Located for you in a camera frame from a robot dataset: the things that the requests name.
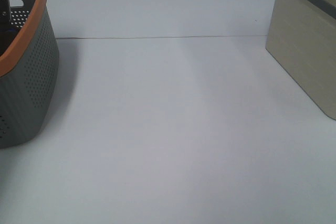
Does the grey basket with orange rim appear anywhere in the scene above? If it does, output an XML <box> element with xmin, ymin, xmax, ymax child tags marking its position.
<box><xmin>1</xmin><ymin>0</ymin><xmax>59</xmax><ymax>149</ymax></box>

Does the beige bin with grey rim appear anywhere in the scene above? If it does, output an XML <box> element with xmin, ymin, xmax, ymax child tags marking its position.
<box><xmin>266</xmin><ymin>0</ymin><xmax>335</xmax><ymax>119</ymax></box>

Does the brown towel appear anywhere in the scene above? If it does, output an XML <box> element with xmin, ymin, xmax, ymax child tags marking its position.
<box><xmin>0</xmin><ymin>28</ymin><xmax>19</xmax><ymax>56</ymax></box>

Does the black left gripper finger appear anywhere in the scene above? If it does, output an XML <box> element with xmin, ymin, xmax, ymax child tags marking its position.
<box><xmin>1</xmin><ymin>0</ymin><xmax>11</xmax><ymax>29</ymax></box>

